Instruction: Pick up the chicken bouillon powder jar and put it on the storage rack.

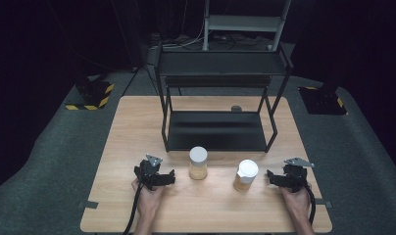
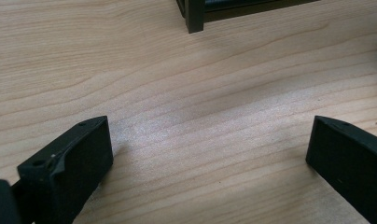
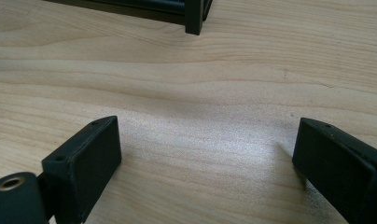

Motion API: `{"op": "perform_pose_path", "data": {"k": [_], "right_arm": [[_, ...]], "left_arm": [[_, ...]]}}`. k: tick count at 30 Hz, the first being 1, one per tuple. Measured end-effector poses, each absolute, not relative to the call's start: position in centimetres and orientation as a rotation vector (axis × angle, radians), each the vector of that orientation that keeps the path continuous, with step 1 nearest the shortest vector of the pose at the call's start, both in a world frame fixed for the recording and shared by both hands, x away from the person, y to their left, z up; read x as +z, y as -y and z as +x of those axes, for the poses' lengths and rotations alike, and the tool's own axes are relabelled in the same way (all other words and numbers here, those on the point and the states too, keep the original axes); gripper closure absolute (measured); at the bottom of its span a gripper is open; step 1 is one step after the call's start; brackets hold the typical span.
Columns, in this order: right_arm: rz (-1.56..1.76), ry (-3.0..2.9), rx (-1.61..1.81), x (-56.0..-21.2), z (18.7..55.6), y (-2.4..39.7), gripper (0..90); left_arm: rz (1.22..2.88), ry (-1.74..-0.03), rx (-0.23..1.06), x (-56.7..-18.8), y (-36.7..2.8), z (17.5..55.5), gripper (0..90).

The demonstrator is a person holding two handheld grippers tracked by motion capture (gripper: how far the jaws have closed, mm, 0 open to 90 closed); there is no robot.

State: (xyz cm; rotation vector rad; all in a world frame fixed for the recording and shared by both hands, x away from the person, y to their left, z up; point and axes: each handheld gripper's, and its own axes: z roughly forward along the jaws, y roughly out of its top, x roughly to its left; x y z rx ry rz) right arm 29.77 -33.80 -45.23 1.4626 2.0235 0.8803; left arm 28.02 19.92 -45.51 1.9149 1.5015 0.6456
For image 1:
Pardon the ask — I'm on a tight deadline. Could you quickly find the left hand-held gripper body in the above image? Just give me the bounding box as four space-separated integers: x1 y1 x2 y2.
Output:
133 154 165 191

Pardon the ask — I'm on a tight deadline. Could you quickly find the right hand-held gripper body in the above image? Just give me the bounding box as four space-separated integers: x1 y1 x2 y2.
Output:
281 157 316 194

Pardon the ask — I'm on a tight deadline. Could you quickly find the wide jar with white lid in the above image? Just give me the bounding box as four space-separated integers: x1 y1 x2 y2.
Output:
232 159 260 193

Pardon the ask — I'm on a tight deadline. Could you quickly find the tall jar with white lid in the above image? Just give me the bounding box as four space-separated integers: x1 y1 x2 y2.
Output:
188 146 209 181

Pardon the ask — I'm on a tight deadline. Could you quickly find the black two-tier metal rack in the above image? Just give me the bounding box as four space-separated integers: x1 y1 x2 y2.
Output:
154 41 295 154

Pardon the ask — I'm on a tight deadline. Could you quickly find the person's left hand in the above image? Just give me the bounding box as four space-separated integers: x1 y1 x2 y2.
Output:
130 178 167 217

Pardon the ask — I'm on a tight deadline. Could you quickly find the person's right hand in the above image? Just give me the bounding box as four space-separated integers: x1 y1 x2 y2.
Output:
278 183 314 223

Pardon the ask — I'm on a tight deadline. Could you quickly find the grey tape piece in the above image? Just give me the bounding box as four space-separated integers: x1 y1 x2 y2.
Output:
315 198 333 210
77 199 99 211

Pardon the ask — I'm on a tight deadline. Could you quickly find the striped black stand base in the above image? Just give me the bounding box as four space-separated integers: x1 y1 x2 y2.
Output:
297 84 348 117
65 75 116 112

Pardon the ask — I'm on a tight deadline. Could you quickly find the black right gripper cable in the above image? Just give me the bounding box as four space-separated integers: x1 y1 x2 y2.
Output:
304 185 318 227

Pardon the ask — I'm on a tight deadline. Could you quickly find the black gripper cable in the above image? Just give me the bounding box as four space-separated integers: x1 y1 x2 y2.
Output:
122 182 145 235
304 185 318 227

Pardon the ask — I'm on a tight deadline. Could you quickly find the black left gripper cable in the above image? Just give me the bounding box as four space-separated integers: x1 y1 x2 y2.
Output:
122 182 145 235

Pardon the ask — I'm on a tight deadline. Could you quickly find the bundle of floor cables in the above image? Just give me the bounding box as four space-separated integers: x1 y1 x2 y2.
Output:
149 30 272 52

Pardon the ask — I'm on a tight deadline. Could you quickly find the grey metal frame stand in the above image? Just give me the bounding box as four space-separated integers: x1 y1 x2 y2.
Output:
202 0 292 52

